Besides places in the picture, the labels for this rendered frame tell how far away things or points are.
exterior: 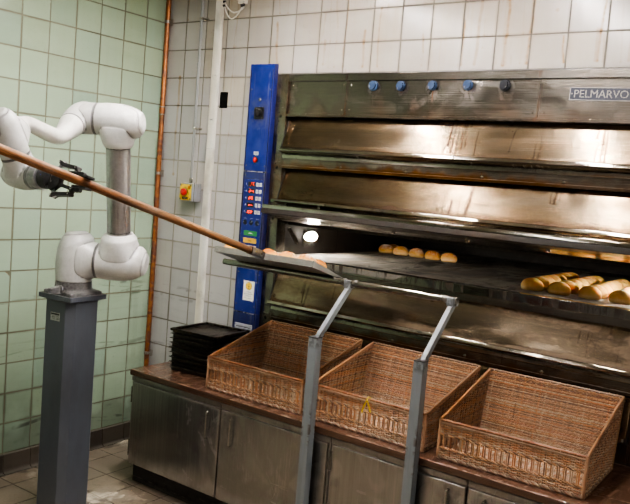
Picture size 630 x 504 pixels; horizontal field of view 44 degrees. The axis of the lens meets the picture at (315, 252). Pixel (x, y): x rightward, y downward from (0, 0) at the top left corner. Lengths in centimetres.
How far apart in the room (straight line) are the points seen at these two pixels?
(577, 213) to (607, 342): 52
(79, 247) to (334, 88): 142
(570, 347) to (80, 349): 206
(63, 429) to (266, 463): 89
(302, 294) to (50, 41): 176
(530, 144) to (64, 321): 210
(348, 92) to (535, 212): 110
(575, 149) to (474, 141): 44
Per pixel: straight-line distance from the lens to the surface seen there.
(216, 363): 362
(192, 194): 427
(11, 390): 418
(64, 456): 364
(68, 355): 351
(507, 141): 337
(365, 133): 370
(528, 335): 334
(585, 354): 326
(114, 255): 339
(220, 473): 366
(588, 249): 308
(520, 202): 333
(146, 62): 451
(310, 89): 391
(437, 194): 349
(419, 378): 289
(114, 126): 326
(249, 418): 347
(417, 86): 359
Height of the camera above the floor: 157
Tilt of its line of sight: 5 degrees down
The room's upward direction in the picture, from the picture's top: 5 degrees clockwise
